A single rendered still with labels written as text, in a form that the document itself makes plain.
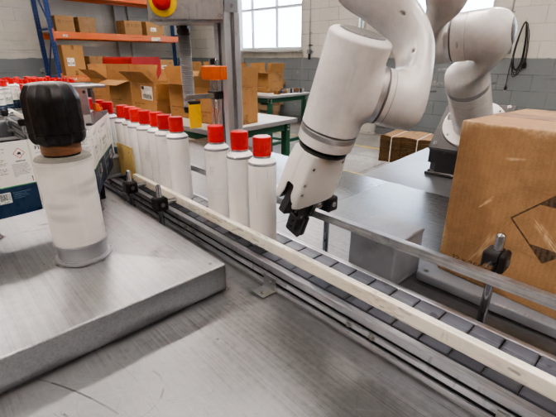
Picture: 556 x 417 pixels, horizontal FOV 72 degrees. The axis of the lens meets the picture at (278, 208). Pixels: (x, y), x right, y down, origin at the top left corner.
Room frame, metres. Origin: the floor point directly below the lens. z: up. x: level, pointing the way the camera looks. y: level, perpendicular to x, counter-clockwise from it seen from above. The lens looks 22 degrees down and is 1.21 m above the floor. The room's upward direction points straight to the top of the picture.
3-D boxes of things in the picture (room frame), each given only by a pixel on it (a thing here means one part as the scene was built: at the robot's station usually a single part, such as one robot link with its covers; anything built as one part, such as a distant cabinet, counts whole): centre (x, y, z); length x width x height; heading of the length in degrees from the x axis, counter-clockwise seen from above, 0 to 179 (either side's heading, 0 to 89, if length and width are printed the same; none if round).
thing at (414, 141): (4.73, -1.67, 0.16); 0.65 x 0.54 x 0.32; 53
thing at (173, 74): (3.07, 0.63, 0.96); 0.53 x 0.45 x 0.37; 140
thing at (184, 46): (1.04, 0.23, 1.18); 0.04 x 0.04 x 0.21
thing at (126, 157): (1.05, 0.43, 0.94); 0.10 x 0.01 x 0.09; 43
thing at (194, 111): (0.86, 0.18, 1.09); 0.03 x 0.01 x 0.06; 133
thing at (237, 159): (0.71, 0.07, 0.98); 0.05 x 0.05 x 0.20
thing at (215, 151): (0.78, 0.13, 0.98); 0.05 x 0.05 x 0.20
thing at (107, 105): (1.21, 0.53, 0.98); 0.05 x 0.05 x 0.20
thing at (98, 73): (3.93, 1.64, 0.97); 0.45 x 0.40 x 0.37; 140
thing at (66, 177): (0.61, 0.35, 1.03); 0.09 x 0.09 x 0.30
